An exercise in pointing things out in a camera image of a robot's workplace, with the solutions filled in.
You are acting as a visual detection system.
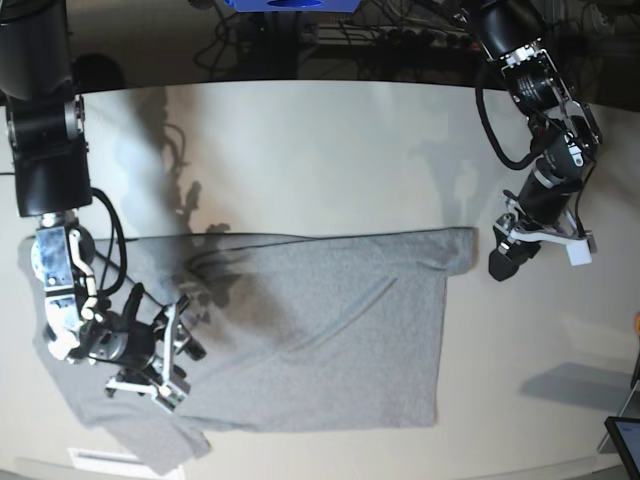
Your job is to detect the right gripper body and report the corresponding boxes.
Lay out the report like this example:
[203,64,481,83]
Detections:
[82,321,166,375]

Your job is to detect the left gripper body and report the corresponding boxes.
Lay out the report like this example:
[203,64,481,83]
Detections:
[517,144,585,225]

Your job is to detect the grey T-shirt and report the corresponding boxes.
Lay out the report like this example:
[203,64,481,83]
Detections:
[33,227,475,475]

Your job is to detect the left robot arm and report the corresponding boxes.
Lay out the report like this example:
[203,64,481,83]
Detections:
[458,1,602,282]

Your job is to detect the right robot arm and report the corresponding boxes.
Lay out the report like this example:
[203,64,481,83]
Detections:
[1,1,206,373]

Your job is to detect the white table label strip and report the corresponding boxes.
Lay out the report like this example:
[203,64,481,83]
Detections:
[68,447,144,469]

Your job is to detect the black power strip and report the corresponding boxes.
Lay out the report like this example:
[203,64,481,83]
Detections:
[382,28,473,49]

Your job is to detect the black tablet device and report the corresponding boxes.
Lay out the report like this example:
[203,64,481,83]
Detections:
[605,416,639,480]

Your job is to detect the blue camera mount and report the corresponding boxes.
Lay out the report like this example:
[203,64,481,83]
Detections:
[225,0,360,13]

